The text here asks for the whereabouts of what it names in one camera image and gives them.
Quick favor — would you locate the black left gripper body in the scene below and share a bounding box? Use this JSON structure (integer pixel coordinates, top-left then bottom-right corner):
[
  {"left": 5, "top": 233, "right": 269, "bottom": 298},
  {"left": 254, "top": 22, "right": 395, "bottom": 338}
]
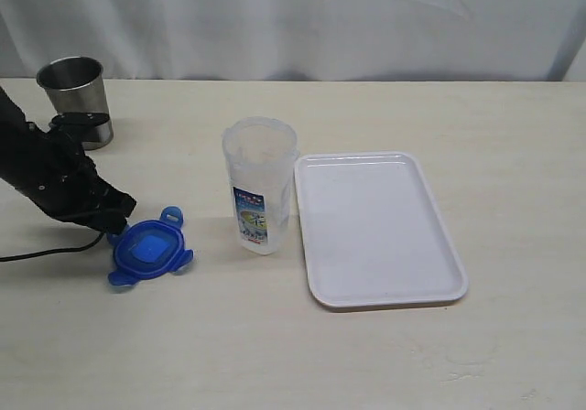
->
[{"left": 25, "top": 128, "right": 136, "bottom": 234}]

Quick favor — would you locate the stainless steel cup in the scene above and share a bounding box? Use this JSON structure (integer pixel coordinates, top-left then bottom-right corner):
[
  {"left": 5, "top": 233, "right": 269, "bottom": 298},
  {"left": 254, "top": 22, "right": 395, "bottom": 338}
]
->
[{"left": 36, "top": 56, "right": 114, "bottom": 150}]

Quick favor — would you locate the blue plastic lid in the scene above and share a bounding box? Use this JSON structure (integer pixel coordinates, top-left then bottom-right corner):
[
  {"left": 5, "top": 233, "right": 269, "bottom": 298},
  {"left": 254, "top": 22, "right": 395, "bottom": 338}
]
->
[{"left": 107, "top": 206, "right": 195, "bottom": 290}]

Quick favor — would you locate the clear plastic container with label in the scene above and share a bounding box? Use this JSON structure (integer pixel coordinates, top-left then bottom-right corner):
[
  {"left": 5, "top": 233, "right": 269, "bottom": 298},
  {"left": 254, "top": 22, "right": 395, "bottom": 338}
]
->
[{"left": 222, "top": 116, "right": 299, "bottom": 255}]

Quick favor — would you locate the white backdrop curtain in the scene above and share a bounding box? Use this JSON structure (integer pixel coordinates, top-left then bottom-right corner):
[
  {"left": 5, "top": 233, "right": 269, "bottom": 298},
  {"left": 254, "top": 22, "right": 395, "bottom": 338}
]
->
[{"left": 1, "top": 0, "right": 585, "bottom": 81}]

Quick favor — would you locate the white rectangular plastic tray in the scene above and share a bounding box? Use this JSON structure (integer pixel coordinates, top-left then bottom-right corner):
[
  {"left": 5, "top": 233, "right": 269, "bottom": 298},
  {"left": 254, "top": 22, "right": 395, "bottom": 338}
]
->
[{"left": 295, "top": 152, "right": 469, "bottom": 310}]

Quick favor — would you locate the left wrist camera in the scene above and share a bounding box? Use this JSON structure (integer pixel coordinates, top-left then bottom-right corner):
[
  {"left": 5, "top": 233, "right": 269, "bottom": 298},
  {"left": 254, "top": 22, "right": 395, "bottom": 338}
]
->
[{"left": 49, "top": 112, "right": 111, "bottom": 128}]

